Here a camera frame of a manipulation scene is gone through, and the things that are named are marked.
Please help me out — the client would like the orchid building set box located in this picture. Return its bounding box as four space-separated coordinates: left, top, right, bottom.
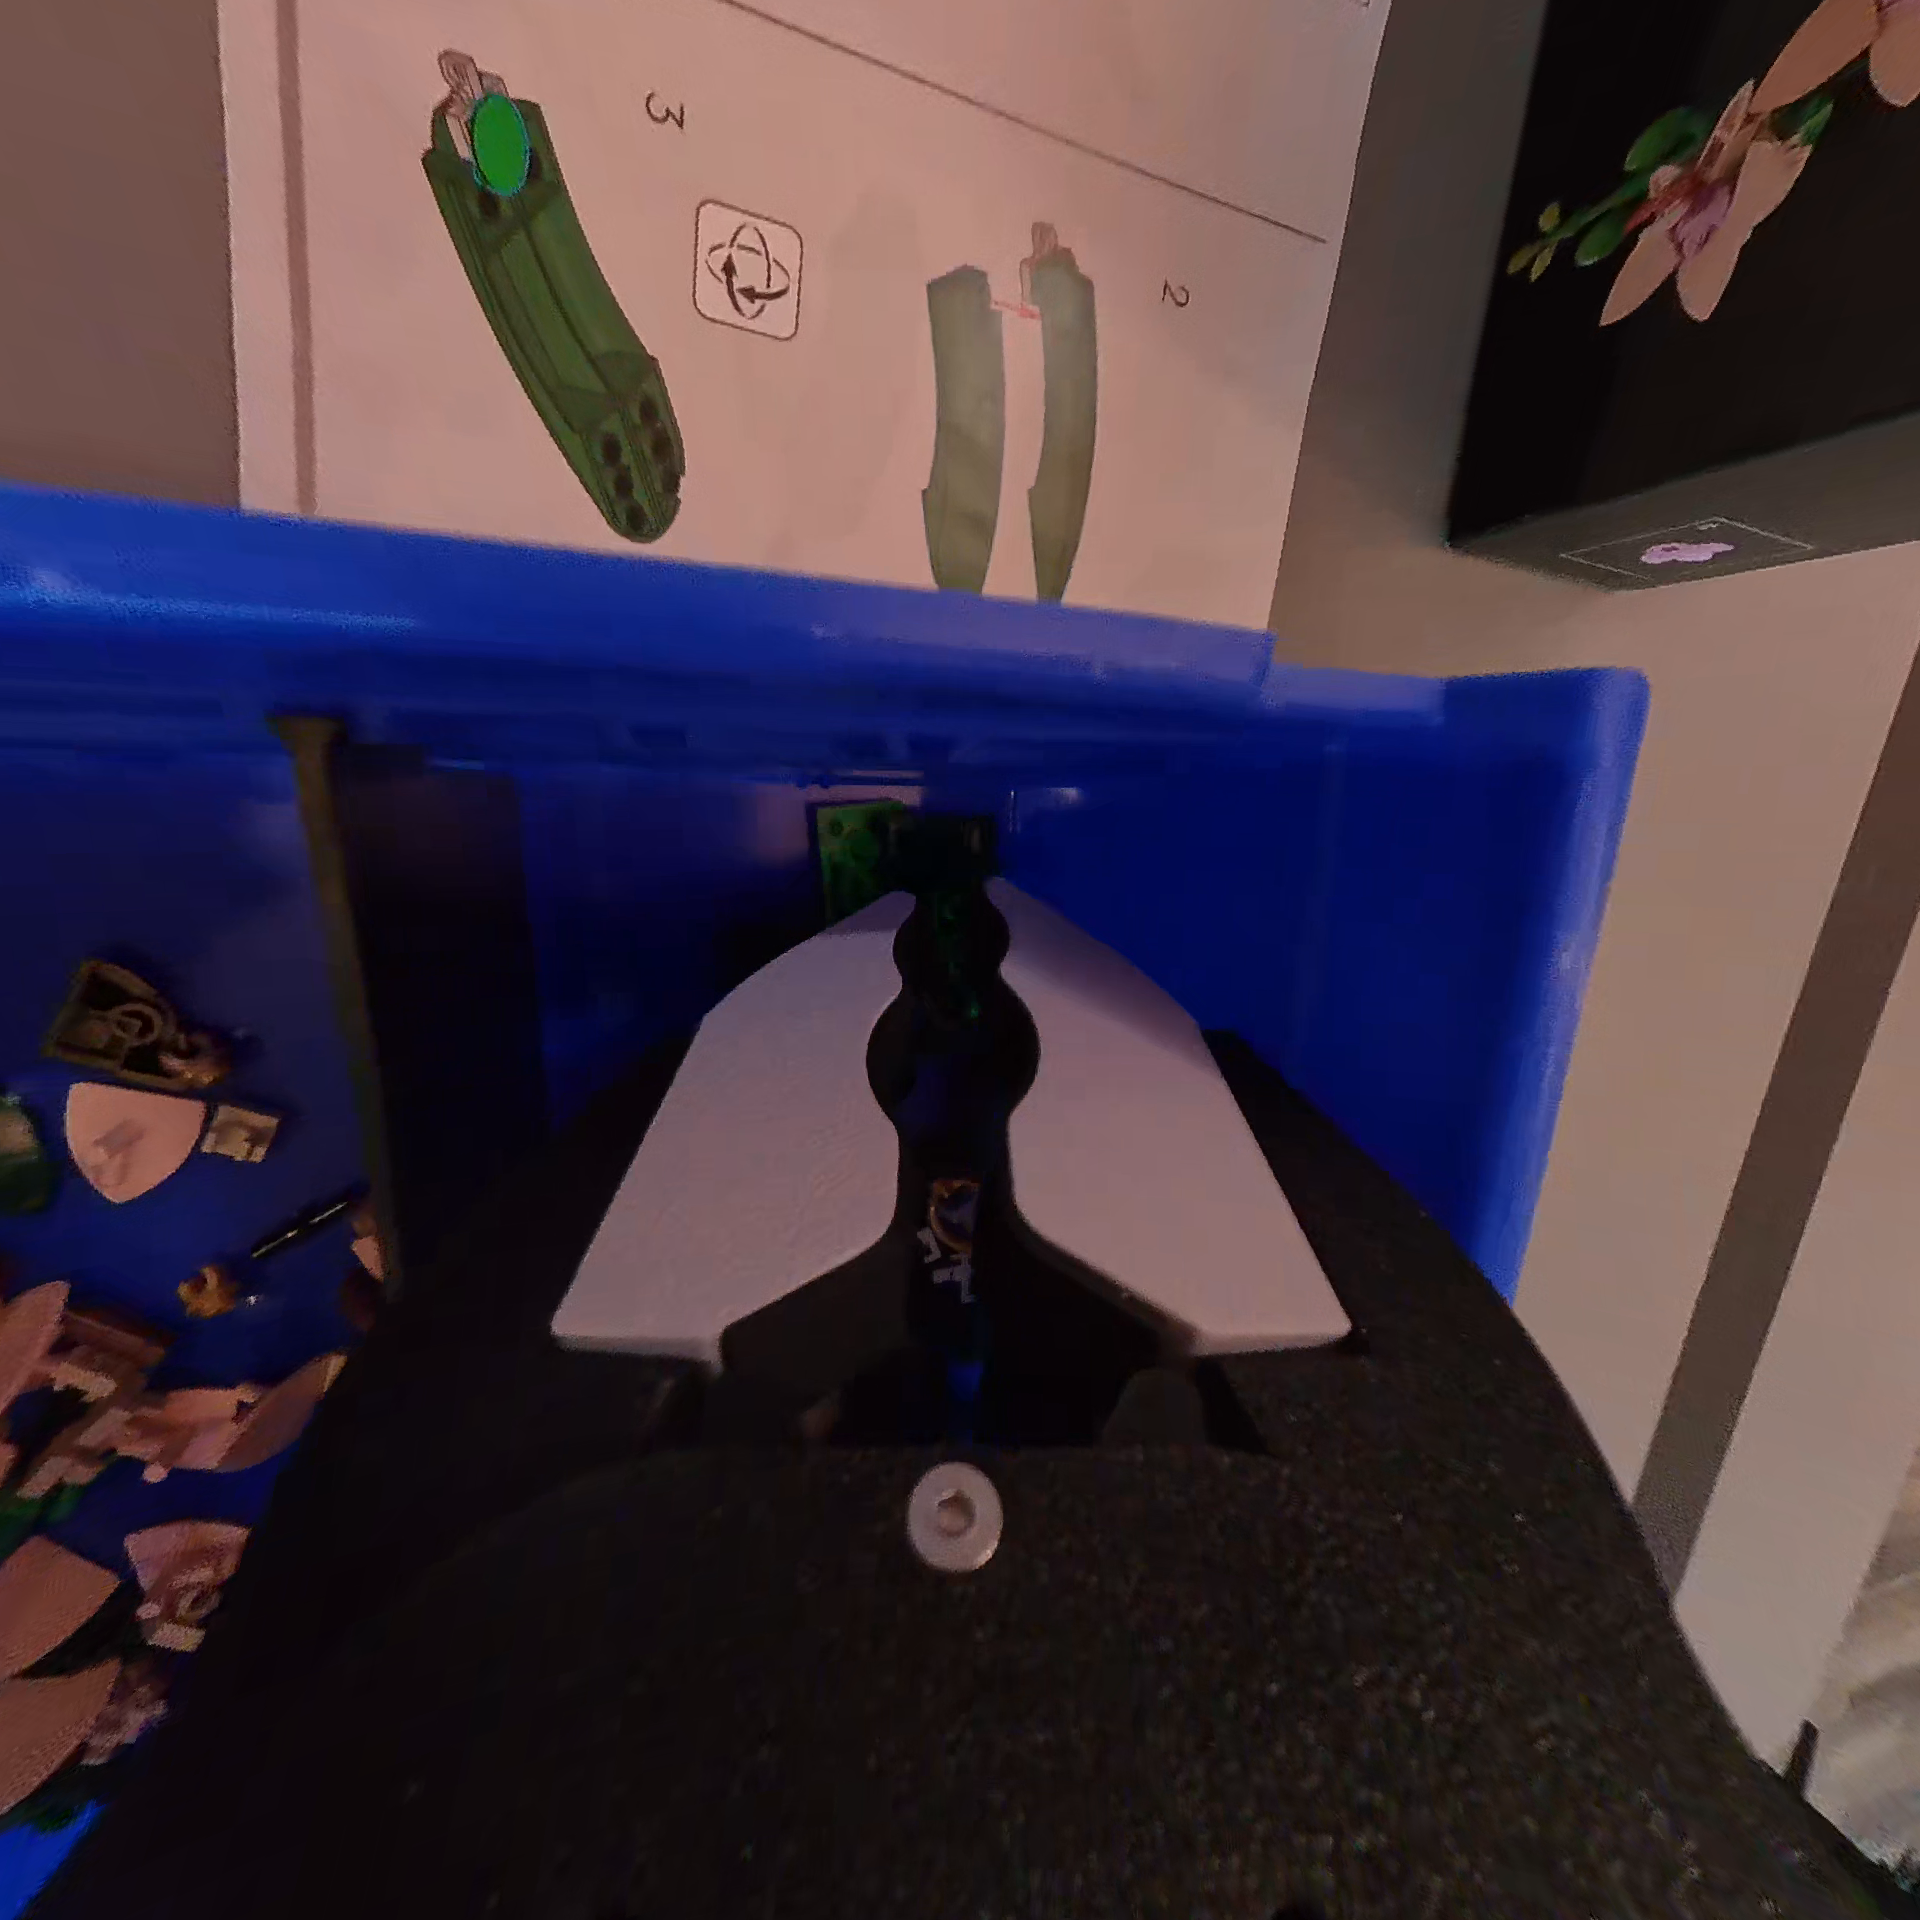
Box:
1446 0 1920 590

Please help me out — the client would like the dark grey desk mat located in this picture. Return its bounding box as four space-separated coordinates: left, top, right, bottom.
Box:
1632 645 1920 1555

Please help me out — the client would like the black bin divider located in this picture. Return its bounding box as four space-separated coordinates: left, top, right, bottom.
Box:
271 717 402 1284

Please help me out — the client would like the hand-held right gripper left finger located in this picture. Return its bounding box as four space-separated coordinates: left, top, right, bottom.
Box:
552 890 951 1446

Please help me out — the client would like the small dark green brick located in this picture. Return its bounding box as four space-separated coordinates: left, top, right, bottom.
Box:
894 816 1003 1036

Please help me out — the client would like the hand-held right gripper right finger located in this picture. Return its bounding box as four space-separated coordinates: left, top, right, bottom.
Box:
978 877 1351 1446

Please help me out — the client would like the large blue plastic bin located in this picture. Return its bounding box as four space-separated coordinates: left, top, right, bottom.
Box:
0 480 1653 1920

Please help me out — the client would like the building instruction booklet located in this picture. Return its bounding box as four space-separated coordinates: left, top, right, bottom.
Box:
214 0 1386 632

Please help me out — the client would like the pile of pale petal bricks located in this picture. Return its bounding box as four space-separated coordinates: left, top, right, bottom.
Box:
0 959 395 1839

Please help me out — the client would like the grey desk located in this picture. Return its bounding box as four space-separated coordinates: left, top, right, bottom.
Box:
0 0 1920 1780

